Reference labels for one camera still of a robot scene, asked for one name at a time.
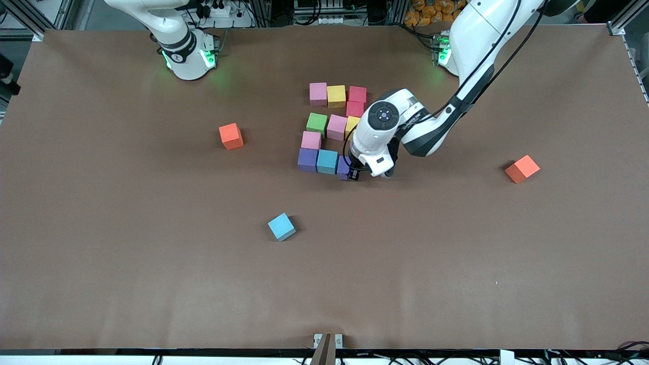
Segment green foam cube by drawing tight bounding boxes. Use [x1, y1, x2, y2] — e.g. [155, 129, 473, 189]
[306, 113, 329, 137]

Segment blue foam cube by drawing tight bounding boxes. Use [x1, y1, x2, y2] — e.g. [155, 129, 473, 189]
[267, 212, 297, 242]
[316, 150, 339, 175]

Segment aluminium frame profile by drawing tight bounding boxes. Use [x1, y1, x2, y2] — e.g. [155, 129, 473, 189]
[608, 0, 649, 36]
[0, 0, 77, 42]

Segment brown wooden strip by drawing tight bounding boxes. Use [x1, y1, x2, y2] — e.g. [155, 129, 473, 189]
[309, 333, 337, 365]

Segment perforated aluminium side rail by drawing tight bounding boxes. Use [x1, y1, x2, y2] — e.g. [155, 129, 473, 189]
[621, 34, 649, 107]

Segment orange packets pile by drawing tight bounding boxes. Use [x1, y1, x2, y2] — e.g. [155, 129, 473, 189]
[404, 0, 468, 27]

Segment grey metal table bracket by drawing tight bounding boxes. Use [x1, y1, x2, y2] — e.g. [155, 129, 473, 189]
[313, 333, 344, 350]

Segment orange foam cube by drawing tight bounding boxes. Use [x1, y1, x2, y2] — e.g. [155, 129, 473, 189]
[219, 123, 244, 150]
[504, 155, 541, 185]

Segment brown paper table cover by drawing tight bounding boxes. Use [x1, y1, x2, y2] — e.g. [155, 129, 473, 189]
[0, 24, 649, 351]

